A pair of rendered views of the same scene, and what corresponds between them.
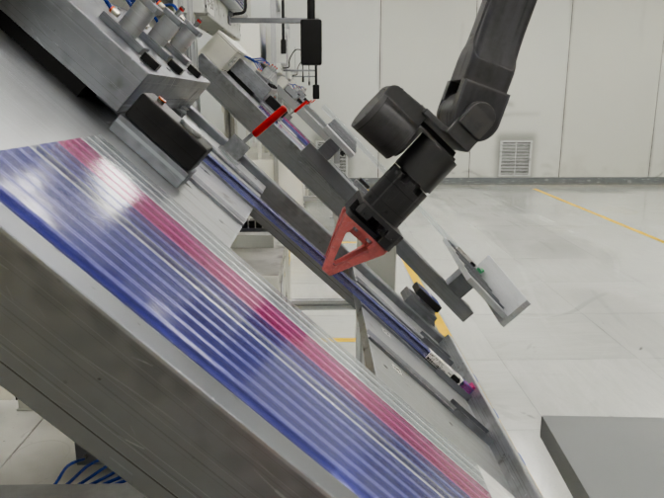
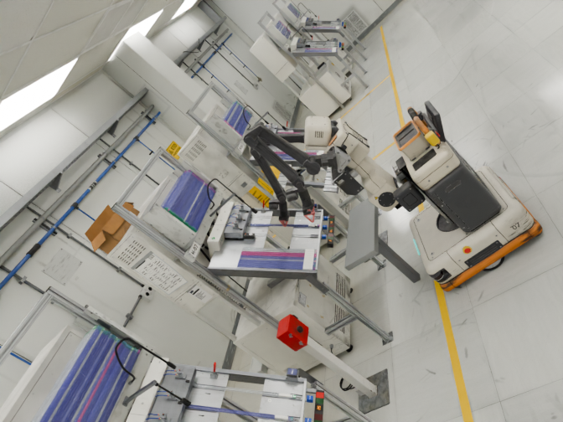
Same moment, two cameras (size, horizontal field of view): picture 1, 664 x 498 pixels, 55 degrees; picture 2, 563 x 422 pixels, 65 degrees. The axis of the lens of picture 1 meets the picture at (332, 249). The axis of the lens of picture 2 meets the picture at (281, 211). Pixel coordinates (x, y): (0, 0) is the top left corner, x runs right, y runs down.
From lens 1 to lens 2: 2.56 m
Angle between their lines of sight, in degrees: 32
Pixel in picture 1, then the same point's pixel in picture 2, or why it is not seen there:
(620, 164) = not seen: outside the picture
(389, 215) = (284, 216)
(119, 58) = (238, 234)
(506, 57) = (278, 188)
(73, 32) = (232, 234)
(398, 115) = (272, 205)
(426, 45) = not seen: outside the picture
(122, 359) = (254, 271)
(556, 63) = not seen: outside the picture
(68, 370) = (252, 274)
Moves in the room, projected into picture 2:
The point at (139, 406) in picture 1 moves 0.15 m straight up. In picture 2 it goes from (257, 273) to (240, 259)
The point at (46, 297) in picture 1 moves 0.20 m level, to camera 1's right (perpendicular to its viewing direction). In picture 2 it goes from (247, 271) to (268, 256)
